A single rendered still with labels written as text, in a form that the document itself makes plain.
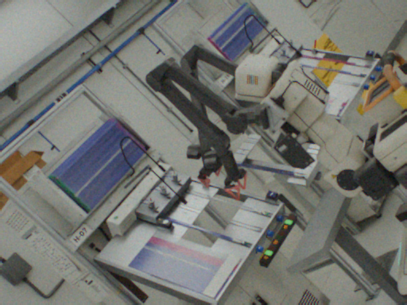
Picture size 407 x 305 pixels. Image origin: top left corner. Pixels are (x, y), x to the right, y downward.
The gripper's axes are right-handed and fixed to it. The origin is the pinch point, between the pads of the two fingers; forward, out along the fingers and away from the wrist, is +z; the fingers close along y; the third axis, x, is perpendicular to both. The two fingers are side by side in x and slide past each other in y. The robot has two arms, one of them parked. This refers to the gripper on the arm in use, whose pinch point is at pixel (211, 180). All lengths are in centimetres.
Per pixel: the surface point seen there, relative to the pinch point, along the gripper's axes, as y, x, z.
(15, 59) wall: -79, -238, 22
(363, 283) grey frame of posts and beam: -14, 78, 58
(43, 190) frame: 51, -66, -13
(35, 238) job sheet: 62, -74, 16
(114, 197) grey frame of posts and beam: 29, -43, 3
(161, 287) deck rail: 59, 7, 15
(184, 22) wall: -242, -196, 67
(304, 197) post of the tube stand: -32, 36, 26
